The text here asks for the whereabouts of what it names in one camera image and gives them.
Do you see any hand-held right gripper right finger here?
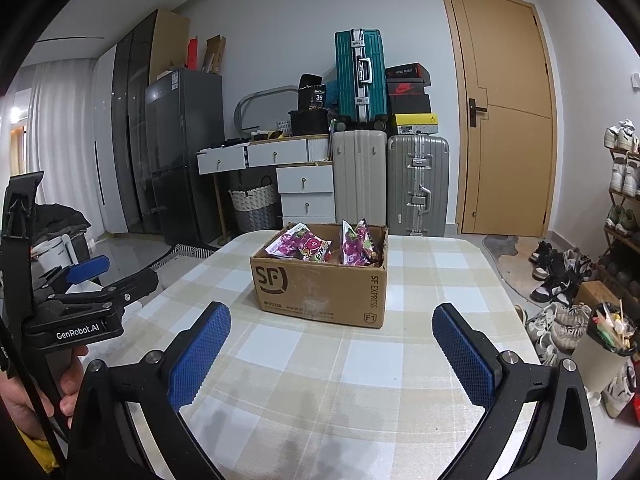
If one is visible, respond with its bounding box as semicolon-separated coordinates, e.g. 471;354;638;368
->
432;301;596;480

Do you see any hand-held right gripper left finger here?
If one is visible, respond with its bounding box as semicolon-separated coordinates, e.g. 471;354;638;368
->
67;301;232;480

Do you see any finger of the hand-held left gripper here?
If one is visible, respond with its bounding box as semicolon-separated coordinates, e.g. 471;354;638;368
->
45;270;160;316
31;255;111;301

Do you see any brown cardboard box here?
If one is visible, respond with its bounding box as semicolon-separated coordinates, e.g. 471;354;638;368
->
250;222;390;330

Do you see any purple packet with pink ring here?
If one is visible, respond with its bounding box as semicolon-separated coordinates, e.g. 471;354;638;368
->
265;223;333;262

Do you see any purple candy packet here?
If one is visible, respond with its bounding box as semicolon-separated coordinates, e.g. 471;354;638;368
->
340;219;383;267

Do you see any person's left hand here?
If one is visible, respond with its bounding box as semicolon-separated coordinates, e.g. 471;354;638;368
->
0;344;90;443

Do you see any white bin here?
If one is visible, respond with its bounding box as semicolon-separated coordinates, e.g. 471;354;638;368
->
32;232;88;274

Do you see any dark cloth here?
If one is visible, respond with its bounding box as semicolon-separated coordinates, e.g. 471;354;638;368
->
32;204;92;251

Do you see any brown floor mat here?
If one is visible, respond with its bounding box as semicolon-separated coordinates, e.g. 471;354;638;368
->
492;245;551;306

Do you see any grey doormat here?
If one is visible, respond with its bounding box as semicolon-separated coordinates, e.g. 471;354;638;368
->
482;234;523;258

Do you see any pile of loose shoes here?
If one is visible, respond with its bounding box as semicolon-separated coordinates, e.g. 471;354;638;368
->
515;240;640;421

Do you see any white curtain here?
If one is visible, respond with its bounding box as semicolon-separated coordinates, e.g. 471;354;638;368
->
20;57;101;261

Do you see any yellow cloth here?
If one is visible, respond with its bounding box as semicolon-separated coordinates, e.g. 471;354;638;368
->
27;437;55;474

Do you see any full trash bin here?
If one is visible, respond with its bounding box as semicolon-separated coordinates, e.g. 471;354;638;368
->
570;302;640;395

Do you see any woven laundry basket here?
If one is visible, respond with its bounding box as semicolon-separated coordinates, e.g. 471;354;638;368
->
229;182;281;233

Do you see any grey refrigerator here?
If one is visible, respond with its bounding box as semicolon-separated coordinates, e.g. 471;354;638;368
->
145;67;224;246

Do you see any small cardboard box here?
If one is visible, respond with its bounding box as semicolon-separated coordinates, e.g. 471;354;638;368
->
575;280;621;311

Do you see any dark glass cabinet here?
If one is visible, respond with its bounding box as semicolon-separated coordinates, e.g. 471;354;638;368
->
112;10;161;236

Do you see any silver suitcase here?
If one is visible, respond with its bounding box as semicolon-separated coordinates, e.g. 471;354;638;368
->
387;134;451;238

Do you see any white drawer unit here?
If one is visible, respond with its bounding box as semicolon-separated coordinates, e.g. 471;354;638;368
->
276;162;335;228

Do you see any wooden shoe rack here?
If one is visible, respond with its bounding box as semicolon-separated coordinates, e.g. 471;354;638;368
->
602;145;640;288

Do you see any white desk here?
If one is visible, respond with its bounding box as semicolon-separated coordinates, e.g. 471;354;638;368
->
196;135;333;176

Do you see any wooden door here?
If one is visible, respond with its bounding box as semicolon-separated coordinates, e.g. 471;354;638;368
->
439;0;558;238

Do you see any beige suitcase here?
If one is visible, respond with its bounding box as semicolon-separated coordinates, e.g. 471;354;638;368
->
331;129;390;237

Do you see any yellow white shoebox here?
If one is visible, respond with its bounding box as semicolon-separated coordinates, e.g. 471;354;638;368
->
394;112;441;136

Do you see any black storage box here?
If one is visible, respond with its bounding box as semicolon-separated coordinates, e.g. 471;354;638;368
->
287;107;333;137

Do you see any shoe rack with shoes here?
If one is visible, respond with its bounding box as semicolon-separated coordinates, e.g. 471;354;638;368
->
602;120;640;281

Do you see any tan board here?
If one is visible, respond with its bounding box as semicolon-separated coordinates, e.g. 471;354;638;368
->
150;9;191;85

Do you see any brown cardboard piece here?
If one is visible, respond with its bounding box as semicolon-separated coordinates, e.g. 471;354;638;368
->
202;35;227;75

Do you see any plain black shoebox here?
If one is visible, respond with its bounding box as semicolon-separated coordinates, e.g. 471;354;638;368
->
389;94;432;115

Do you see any black printed bag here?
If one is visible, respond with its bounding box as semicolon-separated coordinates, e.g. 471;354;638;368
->
298;73;328;111

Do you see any black shoebox red logo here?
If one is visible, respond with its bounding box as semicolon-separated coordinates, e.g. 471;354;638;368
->
387;79;431;97

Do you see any black shoebox white lettering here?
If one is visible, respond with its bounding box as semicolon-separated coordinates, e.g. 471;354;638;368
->
385;63;431;81

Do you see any teal suitcase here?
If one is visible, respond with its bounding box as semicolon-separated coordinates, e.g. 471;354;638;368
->
334;29;388;128

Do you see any grey metal tube frame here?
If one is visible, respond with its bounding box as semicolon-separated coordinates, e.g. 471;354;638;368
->
235;85;301;141

